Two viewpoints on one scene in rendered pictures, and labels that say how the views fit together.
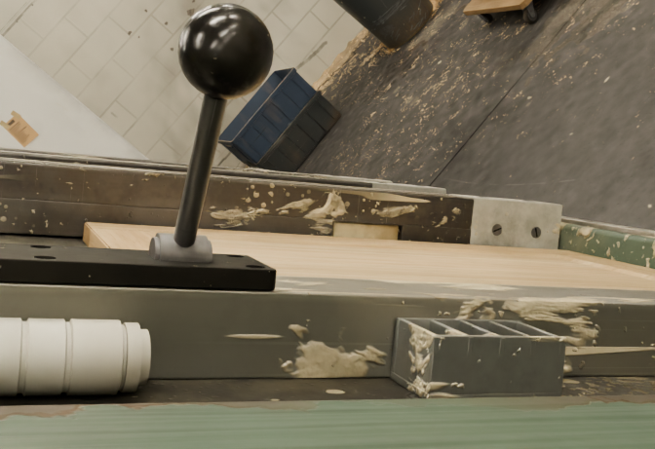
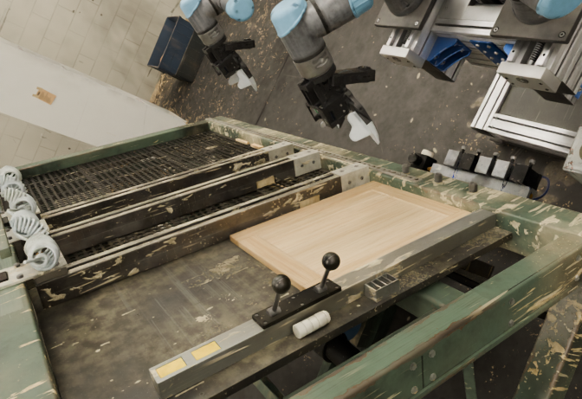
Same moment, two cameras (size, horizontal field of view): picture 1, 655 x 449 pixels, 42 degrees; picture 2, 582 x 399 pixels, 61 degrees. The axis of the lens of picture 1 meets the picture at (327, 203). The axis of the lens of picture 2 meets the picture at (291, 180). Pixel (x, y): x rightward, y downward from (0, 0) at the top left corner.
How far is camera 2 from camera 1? 0.79 m
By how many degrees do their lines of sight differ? 19
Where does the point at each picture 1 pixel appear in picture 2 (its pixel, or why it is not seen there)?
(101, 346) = (323, 319)
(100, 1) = not seen: outside the picture
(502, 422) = (407, 337)
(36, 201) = (212, 234)
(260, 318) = (340, 296)
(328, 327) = (352, 292)
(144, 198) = (242, 219)
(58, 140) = (67, 95)
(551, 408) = (410, 331)
